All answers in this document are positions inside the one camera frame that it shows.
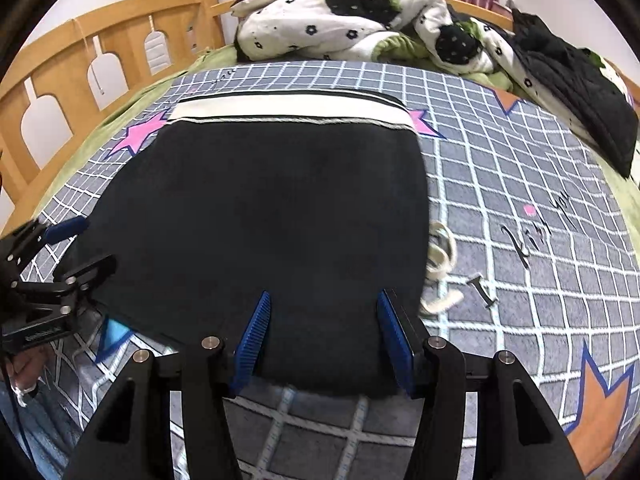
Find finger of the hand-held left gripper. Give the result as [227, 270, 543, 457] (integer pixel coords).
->
[50, 254, 118, 313]
[0, 217, 92, 263]

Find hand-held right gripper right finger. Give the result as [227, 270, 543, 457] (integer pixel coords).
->
[376, 287, 586, 480]

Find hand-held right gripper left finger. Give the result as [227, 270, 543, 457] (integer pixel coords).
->
[62, 290, 273, 480]

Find black pants with cream waistband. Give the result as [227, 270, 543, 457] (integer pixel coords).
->
[70, 91, 466, 396]

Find person's left hand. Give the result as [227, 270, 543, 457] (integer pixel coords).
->
[7, 342, 53, 403]

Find grey checked blanket with stars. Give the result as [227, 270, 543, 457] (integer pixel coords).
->
[15, 60, 636, 480]

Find green fuzzy blanket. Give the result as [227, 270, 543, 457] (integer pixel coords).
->
[45, 25, 640, 241]

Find black quilted jacket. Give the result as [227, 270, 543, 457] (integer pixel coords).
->
[510, 10, 640, 178]

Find white black floral quilt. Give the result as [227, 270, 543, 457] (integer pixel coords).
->
[235, 0, 637, 108]

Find wooden bed frame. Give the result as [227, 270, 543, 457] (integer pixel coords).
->
[0, 0, 640, 231]

